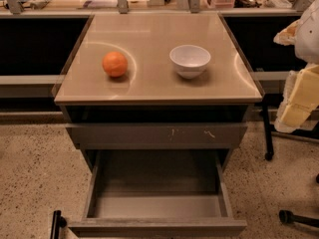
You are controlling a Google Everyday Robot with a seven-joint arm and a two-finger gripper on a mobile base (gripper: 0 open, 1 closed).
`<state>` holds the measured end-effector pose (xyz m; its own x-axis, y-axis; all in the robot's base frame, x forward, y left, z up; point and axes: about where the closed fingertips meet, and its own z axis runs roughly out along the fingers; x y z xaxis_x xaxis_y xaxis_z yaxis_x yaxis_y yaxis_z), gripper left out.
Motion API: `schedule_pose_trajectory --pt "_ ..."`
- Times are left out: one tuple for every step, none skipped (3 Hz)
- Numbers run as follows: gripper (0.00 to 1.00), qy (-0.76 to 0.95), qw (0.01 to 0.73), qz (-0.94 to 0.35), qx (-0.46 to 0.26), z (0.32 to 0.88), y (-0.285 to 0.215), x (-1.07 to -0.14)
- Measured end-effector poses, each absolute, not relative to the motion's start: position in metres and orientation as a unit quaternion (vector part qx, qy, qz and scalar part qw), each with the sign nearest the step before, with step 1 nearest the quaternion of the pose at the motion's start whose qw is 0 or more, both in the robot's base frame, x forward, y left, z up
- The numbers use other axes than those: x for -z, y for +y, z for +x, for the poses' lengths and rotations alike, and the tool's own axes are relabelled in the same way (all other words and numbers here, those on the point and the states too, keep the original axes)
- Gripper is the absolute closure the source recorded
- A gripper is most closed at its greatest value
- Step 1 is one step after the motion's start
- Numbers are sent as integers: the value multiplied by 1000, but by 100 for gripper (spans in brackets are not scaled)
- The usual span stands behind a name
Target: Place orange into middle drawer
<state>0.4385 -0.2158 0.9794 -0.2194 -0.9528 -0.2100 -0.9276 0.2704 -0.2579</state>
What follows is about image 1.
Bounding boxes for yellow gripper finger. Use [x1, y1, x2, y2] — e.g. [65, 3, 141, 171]
[273, 20, 299, 46]
[274, 64, 319, 133]

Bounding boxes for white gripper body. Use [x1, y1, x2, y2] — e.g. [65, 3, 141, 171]
[295, 0, 319, 64]

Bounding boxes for orange fruit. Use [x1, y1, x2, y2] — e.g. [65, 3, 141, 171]
[102, 52, 128, 78]

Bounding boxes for grey drawer cabinet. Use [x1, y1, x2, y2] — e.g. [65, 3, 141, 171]
[55, 12, 263, 165]

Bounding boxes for open middle drawer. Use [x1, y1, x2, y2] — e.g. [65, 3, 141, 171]
[70, 150, 247, 238]

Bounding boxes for closed top drawer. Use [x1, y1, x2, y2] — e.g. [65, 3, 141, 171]
[67, 122, 247, 150]

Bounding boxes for black stand leg with caster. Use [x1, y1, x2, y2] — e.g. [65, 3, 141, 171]
[261, 101, 274, 161]

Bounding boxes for white bowl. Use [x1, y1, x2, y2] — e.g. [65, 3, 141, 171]
[169, 45, 211, 79]

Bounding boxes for black chair base leg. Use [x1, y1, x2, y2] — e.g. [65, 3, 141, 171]
[278, 210, 319, 228]

